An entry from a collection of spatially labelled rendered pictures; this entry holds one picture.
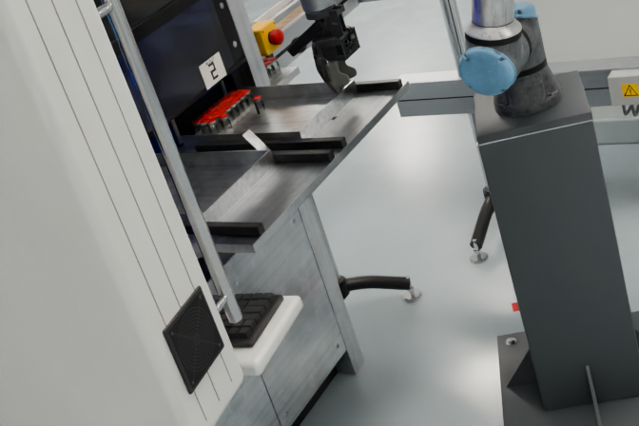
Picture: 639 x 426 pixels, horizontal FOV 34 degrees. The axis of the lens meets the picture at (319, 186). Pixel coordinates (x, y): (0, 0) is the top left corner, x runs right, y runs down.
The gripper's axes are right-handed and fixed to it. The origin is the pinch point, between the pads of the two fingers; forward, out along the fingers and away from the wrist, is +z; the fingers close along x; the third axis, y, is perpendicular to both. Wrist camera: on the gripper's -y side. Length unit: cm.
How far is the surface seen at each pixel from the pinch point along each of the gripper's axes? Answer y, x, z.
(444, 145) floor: -58, 146, 92
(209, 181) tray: -14.3, -35.4, 3.5
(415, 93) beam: -30, 85, 40
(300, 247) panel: -27, 2, 45
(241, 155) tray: -9.5, -28.4, 1.2
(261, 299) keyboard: 18, -68, 9
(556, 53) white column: -4, 144, 55
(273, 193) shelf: 5.6, -40.4, 3.7
